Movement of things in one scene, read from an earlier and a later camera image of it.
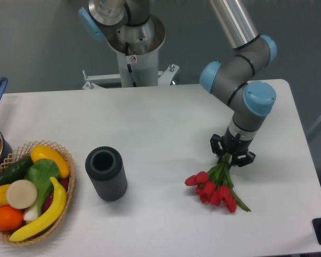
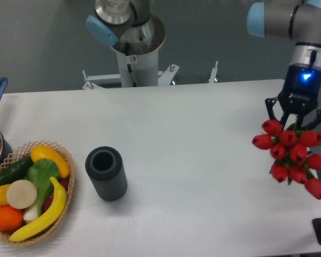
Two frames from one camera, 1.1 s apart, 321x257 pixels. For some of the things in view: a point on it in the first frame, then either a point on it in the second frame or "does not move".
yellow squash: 40,152 does not move
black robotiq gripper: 235,145 → 303,85
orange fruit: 7,219 does not move
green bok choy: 40,172 does not move
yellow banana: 56,211 does not move
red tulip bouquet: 215,186 → 293,161
